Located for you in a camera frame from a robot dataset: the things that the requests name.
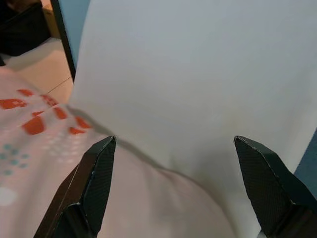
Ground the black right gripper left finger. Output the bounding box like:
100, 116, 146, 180
33, 135, 117, 238

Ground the dark storage box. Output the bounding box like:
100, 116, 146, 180
0, 0, 52, 57

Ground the brown cardboard box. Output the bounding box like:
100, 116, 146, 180
42, 5, 61, 39

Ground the white chair backrest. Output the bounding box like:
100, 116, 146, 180
70, 0, 317, 238

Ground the pink printed pillow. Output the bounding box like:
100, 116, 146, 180
0, 65, 239, 238

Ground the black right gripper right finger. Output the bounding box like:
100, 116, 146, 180
233, 135, 317, 238

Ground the black metal frame post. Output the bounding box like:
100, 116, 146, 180
50, 0, 76, 81

